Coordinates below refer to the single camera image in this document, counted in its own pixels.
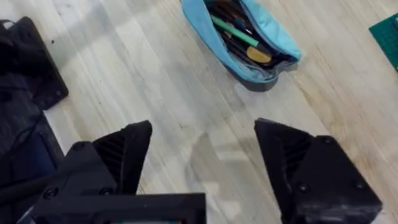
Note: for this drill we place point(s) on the blue soft zip bag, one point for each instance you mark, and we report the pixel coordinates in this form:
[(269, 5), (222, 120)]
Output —
[(205, 34)]

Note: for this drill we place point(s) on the grey and black right robot arm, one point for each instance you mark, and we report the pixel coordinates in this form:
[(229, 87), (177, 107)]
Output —
[(12, 53)]

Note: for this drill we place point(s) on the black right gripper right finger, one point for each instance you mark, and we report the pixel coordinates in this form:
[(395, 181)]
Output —
[(317, 180)]

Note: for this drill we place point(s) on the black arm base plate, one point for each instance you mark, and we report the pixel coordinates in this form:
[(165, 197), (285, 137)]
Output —
[(46, 77)]

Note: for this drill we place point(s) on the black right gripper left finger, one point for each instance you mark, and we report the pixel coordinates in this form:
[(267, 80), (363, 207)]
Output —
[(124, 155)]

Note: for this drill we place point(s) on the green board with toy blocks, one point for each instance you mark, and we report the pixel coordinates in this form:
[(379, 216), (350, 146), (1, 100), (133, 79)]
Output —
[(388, 40)]

